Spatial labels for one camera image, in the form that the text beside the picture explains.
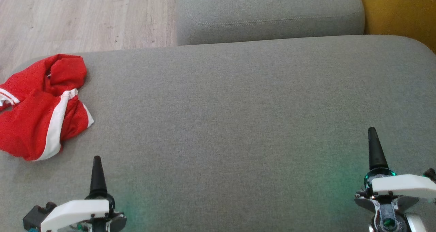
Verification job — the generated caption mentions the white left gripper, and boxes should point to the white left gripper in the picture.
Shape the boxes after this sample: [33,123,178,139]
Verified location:
[40,156,127,232]

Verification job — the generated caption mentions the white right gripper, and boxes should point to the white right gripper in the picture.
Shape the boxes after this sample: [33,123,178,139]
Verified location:
[354,127,436,209]

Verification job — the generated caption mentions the red shorts with white stripe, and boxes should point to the red shorts with white stripe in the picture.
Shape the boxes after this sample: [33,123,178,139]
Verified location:
[0,89,94,161]

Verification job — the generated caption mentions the red shirt with white sleeves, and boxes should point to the red shirt with white sleeves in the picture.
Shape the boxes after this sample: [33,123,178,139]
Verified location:
[0,54,87,117]

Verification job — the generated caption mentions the grey fabric sofa seat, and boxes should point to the grey fabric sofa seat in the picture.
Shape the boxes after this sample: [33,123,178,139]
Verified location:
[0,34,436,232]

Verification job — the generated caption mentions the yellow furniture piece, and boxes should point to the yellow furniture piece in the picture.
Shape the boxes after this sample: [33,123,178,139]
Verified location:
[356,0,436,53]

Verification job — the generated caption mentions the grey sofa back cushion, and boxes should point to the grey sofa back cushion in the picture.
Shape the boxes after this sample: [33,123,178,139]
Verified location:
[176,0,365,46]

